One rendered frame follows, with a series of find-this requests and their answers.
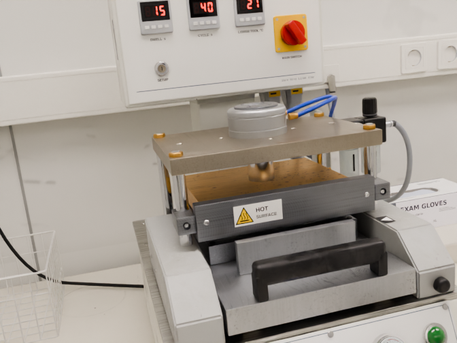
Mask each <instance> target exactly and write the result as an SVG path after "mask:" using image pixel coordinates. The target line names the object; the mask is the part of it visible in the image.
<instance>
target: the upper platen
mask: <svg viewBox="0 0 457 343"><path fill-rule="evenodd" d="M340 178H347V176H344V175H343V174H340V173H338V172H336V171H334V170H332V169H331V168H330V167H329V168H327V167H325V166H323V165H321V164H319V163H316V162H314V161H312V160H310V159H307V158H305V157H304V158H300V159H291V160H286V161H278V162H273V161H269V162H264V163H256V164H251V165H248V166H245V167H237V168H232V169H223V170H219V171H210V172H205V173H200V174H192V175H187V176H186V188H187V194H188V205H189V208H190V209H191V211H192V213H193V210H192V203H195V202H200V201H207V200H212V199H219V198H224V197H232V196H236V195H244V194H248V193H257V192H261V191H269V190H273V189H281V188H286V187H290V186H298V185H302V184H311V183H315V182H323V181H327V180H335V179H340Z"/></svg>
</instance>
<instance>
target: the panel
mask: <svg viewBox="0 0 457 343"><path fill-rule="evenodd" d="M434 326H438V327H440V328H442V330H444V332H445V342H444V343H457V328H456V324H455V321H454V317H453V314H452V309H451V306H450V301H449V300H446V301H441V302H437V303H434V304H429V305H426V306H420V307H417V308H412V309H408V310H404V311H400V312H395V313H392V314H387V315H383V316H378V317H375V318H370V319H366V320H363V321H358V322H355V323H349V324H346V325H341V326H338V327H332V328H329V329H324V330H320V331H315V332H312V333H306V334H303V335H300V336H295V337H291V338H286V339H283V340H278V341H274V342H270V343H373V341H374V340H375V339H376V337H377V336H379V335H380V334H383V333H393V334H396V335H398V336H400V337H402V339H404V341H405V342H406V343H430V342H429V341H428V330H429V329H430V328H431V327H434Z"/></svg>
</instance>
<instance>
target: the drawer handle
mask: <svg viewBox="0 0 457 343"><path fill-rule="evenodd" d="M368 264H370V270H371V271H372V272H374V273H375V274H377V275H378V276H383V275H386V274H388V253H387V252H386V243H385V242H384V241H383V240H381V239H380V238H368V239H364V240H358V241H354V242H348V243H344V244H338V245H334V246H327V247H323V248H317V249H313V250H306V251H303V252H296V253H292V254H289V255H282V256H278V257H271V258H268V259H261V260H257V261H255V262H253V264H252V288H253V294H254V296H255V298H256V299H257V300H258V302H262V301H268V300H269V292H268V286H269V285H272V284H278V283H282V282H288V281H291V280H298V279H301V278H307V277H311V276H317V275H320V274H326V273H330V272H336V271H339V270H346V269H350V268H353V267H359V266H363V265H368Z"/></svg>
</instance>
